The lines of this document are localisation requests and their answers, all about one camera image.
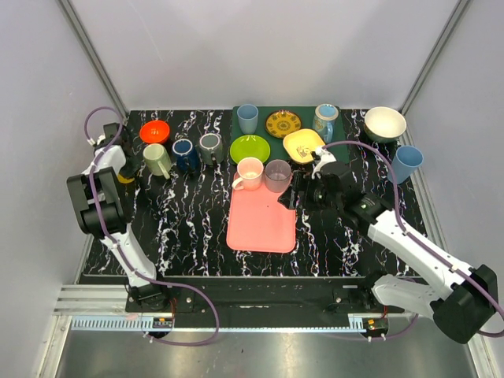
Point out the dark green mat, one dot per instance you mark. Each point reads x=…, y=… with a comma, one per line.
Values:
x=306, y=114

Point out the yellow square plate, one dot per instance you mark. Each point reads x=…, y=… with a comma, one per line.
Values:
x=300, y=145

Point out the pink ceramic mug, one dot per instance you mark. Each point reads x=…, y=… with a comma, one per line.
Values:
x=250, y=171

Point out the white floral ceramic bowl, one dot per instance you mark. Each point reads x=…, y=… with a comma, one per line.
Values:
x=384, y=124

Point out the lime green plate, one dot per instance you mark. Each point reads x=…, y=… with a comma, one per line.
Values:
x=250, y=146

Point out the light green ceramic mug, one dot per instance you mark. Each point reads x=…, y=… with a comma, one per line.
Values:
x=157, y=160

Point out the light blue patterned mug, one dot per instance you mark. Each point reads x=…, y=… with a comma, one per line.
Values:
x=324, y=120

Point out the purple translucent cup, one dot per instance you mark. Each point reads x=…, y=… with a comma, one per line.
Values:
x=277, y=175

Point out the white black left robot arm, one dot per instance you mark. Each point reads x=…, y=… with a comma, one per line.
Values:
x=98, y=201

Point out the light blue plastic cup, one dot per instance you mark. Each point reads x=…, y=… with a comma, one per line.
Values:
x=406, y=160

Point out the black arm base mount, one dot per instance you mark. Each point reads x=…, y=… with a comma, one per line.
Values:
x=337, y=294

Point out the yellow black patterned saucer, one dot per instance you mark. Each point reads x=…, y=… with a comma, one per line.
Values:
x=282, y=123

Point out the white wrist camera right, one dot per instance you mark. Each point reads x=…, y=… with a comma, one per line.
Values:
x=322, y=157

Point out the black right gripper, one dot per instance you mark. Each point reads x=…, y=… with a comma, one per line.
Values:
x=305, y=183

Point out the pink plastic tray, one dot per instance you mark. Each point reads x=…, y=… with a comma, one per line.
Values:
x=259, y=223

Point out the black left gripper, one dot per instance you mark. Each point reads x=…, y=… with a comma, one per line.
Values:
x=128, y=169

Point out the dark blue ceramic mug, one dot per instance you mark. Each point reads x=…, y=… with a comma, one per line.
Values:
x=187, y=159

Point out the light blue cup on mat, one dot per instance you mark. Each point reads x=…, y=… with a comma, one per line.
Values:
x=248, y=118

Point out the orange plastic bowl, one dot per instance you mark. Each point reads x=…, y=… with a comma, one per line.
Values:
x=155, y=131

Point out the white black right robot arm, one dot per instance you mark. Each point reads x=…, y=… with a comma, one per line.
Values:
x=457, y=297

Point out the grey ceramic mug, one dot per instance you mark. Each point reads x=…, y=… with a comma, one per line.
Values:
x=211, y=149

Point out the yellow glass mug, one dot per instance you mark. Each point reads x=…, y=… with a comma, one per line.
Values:
x=125, y=180

